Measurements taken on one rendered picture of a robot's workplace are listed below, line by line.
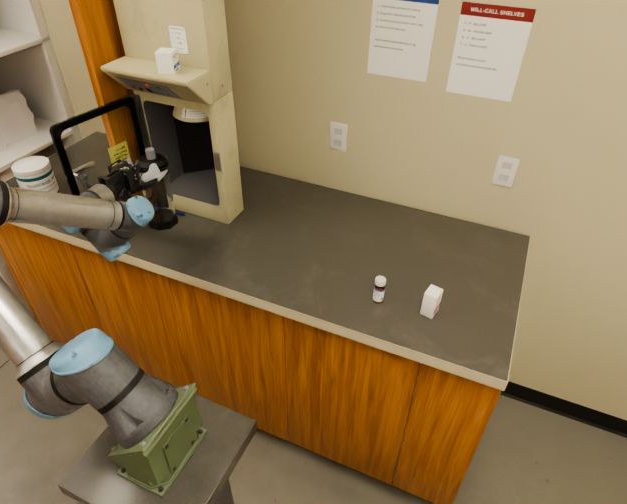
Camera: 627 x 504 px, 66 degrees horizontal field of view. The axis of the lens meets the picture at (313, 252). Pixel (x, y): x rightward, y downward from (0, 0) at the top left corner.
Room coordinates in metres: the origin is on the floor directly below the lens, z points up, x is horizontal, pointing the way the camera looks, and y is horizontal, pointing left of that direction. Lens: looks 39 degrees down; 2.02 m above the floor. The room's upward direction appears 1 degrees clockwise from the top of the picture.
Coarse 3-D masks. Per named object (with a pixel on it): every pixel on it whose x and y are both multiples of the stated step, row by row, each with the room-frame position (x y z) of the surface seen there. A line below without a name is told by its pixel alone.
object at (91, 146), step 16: (128, 96) 1.56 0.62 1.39; (112, 112) 1.50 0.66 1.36; (128, 112) 1.55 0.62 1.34; (80, 128) 1.40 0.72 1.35; (96, 128) 1.44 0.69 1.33; (112, 128) 1.49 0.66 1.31; (128, 128) 1.54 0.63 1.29; (64, 144) 1.34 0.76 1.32; (80, 144) 1.38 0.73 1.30; (96, 144) 1.43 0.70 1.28; (112, 144) 1.47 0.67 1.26; (128, 144) 1.52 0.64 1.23; (80, 160) 1.37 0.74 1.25; (96, 160) 1.41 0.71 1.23; (112, 160) 1.46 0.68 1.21; (96, 176) 1.40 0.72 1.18; (80, 192) 1.34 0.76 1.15
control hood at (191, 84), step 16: (112, 64) 1.51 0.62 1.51; (128, 64) 1.51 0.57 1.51; (144, 64) 1.51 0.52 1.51; (144, 80) 1.44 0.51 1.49; (160, 80) 1.40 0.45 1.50; (176, 80) 1.38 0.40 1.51; (192, 80) 1.39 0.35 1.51; (208, 80) 1.45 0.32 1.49; (192, 96) 1.42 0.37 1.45; (208, 96) 1.44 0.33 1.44
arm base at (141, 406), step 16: (128, 384) 0.59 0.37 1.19; (144, 384) 0.60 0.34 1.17; (160, 384) 0.62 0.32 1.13; (112, 400) 0.56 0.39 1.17; (128, 400) 0.56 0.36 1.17; (144, 400) 0.57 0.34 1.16; (160, 400) 0.58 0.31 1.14; (112, 416) 0.54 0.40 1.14; (128, 416) 0.54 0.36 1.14; (144, 416) 0.54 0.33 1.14; (160, 416) 0.55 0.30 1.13; (112, 432) 0.53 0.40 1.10; (128, 432) 0.52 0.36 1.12; (144, 432) 0.52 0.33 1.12; (128, 448) 0.51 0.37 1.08
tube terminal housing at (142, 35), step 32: (128, 0) 1.57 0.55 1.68; (160, 0) 1.52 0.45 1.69; (192, 0) 1.48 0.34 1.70; (128, 32) 1.58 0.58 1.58; (160, 32) 1.53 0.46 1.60; (192, 32) 1.49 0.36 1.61; (224, 32) 1.56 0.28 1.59; (192, 64) 1.49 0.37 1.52; (224, 64) 1.54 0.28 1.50; (160, 96) 1.55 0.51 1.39; (224, 96) 1.52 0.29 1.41; (224, 128) 1.51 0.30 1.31; (224, 160) 1.49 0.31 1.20; (224, 192) 1.47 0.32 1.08
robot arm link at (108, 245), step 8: (88, 232) 1.03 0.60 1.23; (96, 232) 1.03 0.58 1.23; (104, 232) 1.02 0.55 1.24; (88, 240) 1.03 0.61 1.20; (96, 240) 1.02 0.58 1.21; (104, 240) 1.01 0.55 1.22; (112, 240) 1.01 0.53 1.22; (120, 240) 1.01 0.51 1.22; (96, 248) 1.02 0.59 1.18; (104, 248) 1.01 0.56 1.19; (112, 248) 1.01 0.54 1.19; (120, 248) 1.02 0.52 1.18; (128, 248) 1.04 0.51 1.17; (104, 256) 1.01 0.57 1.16; (112, 256) 1.00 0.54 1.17
